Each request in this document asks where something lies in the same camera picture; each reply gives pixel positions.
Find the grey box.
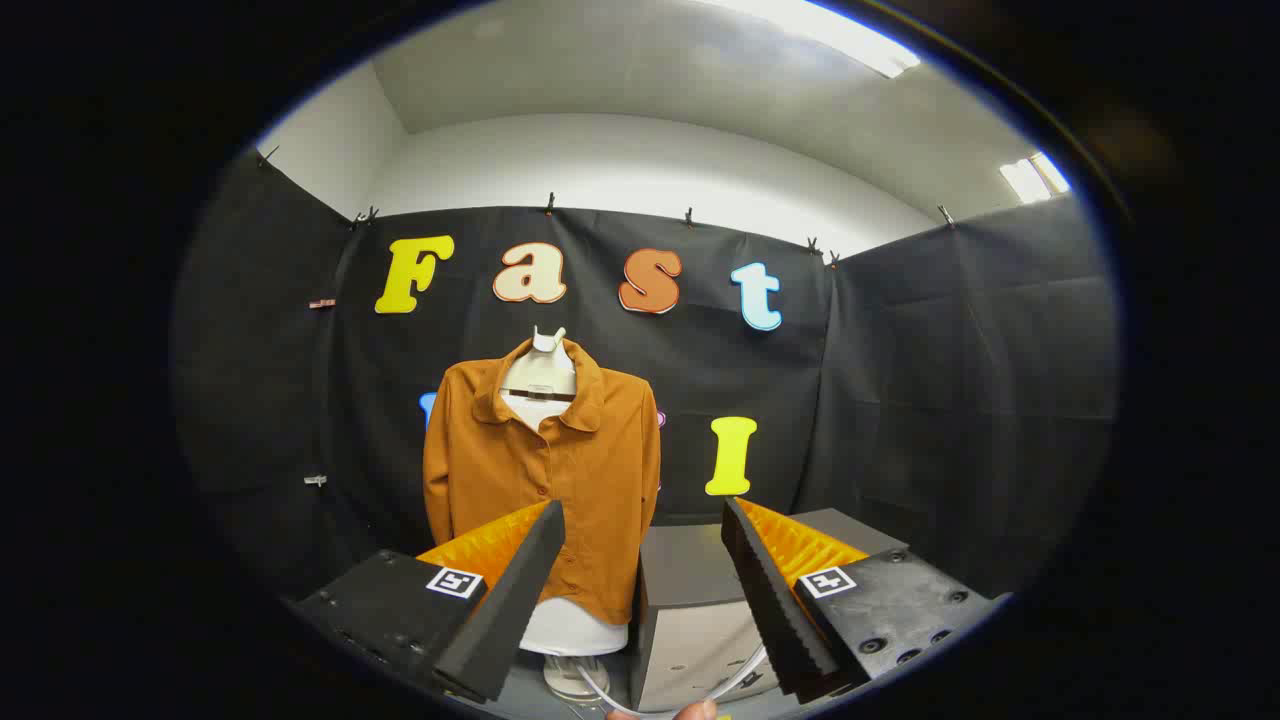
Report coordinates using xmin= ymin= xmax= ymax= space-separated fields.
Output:
xmin=630 ymin=508 xmax=909 ymax=713

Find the small ceiling light panel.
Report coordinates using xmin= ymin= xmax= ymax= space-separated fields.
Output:
xmin=1000 ymin=150 xmax=1071 ymax=206

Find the black backdrop cloth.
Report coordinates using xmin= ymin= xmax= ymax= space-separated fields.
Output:
xmin=170 ymin=145 xmax=1121 ymax=621

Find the long ceiling light panel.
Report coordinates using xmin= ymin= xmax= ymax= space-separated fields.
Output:
xmin=700 ymin=0 xmax=921 ymax=79

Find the orange-brown button shirt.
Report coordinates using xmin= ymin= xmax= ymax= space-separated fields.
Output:
xmin=422 ymin=338 xmax=663 ymax=626

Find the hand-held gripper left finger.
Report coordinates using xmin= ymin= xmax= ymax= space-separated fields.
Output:
xmin=290 ymin=500 xmax=567 ymax=704

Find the white mannequin torso stand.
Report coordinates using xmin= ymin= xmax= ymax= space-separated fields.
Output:
xmin=498 ymin=325 xmax=631 ymax=703

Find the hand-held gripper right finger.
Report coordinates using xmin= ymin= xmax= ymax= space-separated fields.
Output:
xmin=720 ymin=497 xmax=1001 ymax=706

